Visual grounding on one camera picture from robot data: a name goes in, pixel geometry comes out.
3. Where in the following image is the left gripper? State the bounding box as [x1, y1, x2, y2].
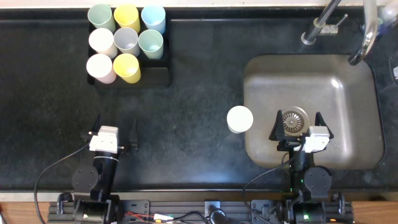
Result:
[91, 113, 139, 156]

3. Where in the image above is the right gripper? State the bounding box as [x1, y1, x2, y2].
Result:
[269, 109, 335, 152]

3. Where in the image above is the white cup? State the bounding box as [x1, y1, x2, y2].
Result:
[88, 27, 118, 59]
[226, 105, 254, 134]

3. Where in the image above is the yellow cup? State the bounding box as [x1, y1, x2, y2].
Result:
[113, 53, 142, 84]
[113, 4, 141, 34]

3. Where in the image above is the pink cup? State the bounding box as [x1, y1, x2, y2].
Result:
[86, 53, 118, 85]

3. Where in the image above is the steel sink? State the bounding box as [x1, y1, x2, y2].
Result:
[243, 54, 385, 170]

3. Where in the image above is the black tray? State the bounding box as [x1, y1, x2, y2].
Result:
[86, 18, 171, 88]

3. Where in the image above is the grey cup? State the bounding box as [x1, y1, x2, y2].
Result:
[113, 27, 141, 57]

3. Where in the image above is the green cup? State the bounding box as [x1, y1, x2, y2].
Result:
[87, 3, 116, 33]
[138, 29, 164, 60]

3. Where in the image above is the steel tap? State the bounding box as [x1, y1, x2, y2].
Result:
[300, 0, 381, 67]

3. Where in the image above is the blue cup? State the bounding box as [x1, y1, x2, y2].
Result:
[141, 4, 167, 35]

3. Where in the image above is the blue soap bottle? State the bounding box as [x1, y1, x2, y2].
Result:
[360, 1, 398, 37]

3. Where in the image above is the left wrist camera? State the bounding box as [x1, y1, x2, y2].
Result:
[89, 125, 119, 154]

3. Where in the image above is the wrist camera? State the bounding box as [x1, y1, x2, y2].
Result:
[294, 125, 331, 154]
[89, 125, 119, 154]

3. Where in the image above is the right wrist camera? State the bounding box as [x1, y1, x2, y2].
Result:
[294, 125, 331, 154]

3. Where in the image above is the black cable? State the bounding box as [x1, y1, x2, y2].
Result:
[33, 143, 91, 224]
[242, 136, 307, 224]

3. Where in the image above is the mounting rail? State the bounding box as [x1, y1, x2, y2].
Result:
[48, 198, 355, 224]

